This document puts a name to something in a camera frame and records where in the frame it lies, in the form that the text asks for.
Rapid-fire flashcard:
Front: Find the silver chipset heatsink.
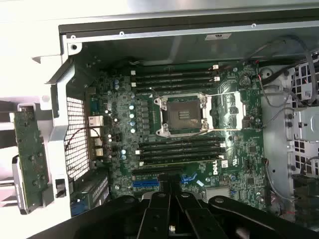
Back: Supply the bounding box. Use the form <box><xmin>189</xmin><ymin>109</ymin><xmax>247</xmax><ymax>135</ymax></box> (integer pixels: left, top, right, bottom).
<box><xmin>205</xmin><ymin>186</ymin><xmax>231</xmax><ymax>201</ymax></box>

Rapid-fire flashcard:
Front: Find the blue expansion slot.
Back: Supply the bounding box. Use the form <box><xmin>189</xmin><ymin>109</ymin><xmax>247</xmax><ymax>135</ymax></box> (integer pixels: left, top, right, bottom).
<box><xmin>133</xmin><ymin>179</ymin><xmax>160</xmax><ymax>189</ymax></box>

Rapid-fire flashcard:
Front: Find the black expansion slot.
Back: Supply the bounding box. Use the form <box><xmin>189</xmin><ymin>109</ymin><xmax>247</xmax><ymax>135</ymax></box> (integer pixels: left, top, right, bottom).
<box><xmin>131</xmin><ymin>166</ymin><xmax>184</xmax><ymax>175</ymax></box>

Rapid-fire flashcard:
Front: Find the black RAM slot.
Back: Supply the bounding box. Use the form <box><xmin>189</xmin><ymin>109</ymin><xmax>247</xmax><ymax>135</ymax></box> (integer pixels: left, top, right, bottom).
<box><xmin>134</xmin><ymin>149</ymin><xmax>225</xmax><ymax>157</ymax></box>
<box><xmin>134</xmin><ymin>75</ymin><xmax>221</xmax><ymax>83</ymax></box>
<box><xmin>130</xmin><ymin>70</ymin><xmax>215</xmax><ymax>77</ymax></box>
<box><xmin>138</xmin><ymin>138</ymin><xmax>225</xmax><ymax>146</ymax></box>
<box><xmin>138</xmin><ymin>143</ymin><xmax>226</xmax><ymax>151</ymax></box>
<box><xmin>131</xmin><ymin>64</ymin><xmax>220</xmax><ymax>71</ymax></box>
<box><xmin>131</xmin><ymin>81</ymin><xmax>215</xmax><ymax>89</ymax></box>

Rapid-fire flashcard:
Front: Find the green motherboard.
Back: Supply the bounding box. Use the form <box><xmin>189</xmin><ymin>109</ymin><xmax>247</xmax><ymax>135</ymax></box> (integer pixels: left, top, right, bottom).
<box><xmin>83</xmin><ymin>59</ymin><xmax>274</xmax><ymax>217</ymax></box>

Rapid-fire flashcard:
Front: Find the silver CPU socket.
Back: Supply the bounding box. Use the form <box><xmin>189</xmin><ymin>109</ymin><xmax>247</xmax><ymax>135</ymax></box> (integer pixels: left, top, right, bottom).
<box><xmin>153</xmin><ymin>93</ymin><xmax>213</xmax><ymax>138</ymax></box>

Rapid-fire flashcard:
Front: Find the metal socket cover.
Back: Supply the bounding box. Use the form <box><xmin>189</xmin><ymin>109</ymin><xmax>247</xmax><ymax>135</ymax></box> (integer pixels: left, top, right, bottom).
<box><xmin>211</xmin><ymin>91</ymin><xmax>247</xmax><ymax>130</ymax></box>

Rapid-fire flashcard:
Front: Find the silver perforated drive cage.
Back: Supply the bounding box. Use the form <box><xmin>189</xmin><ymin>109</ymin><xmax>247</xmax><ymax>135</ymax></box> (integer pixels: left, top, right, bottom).
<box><xmin>261</xmin><ymin>59</ymin><xmax>319</xmax><ymax>225</ymax></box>

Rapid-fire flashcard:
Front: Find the open black PC case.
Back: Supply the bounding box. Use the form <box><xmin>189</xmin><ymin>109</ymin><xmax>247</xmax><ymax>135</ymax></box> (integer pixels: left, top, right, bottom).
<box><xmin>31</xmin><ymin>9</ymin><xmax>319</xmax><ymax>239</ymax></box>

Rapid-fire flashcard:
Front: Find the black arched wire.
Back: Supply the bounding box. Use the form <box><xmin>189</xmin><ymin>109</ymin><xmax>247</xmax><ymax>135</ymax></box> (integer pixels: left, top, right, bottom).
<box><xmin>240</xmin><ymin>34</ymin><xmax>319</xmax><ymax>68</ymax></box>

